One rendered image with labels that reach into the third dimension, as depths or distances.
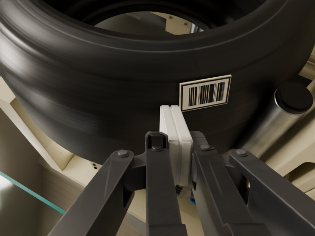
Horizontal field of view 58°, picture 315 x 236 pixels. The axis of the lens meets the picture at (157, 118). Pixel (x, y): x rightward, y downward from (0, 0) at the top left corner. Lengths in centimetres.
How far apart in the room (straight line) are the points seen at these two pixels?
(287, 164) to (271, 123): 7
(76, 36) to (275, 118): 27
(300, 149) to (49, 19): 35
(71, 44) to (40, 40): 4
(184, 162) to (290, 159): 27
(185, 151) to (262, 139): 29
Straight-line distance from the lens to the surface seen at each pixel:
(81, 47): 35
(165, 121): 19
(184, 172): 17
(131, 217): 532
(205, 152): 15
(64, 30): 37
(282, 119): 39
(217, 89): 33
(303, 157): 41
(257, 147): 46
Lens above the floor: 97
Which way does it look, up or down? 11 degrees up
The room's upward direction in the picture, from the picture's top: 63 degrees counter-clockwise
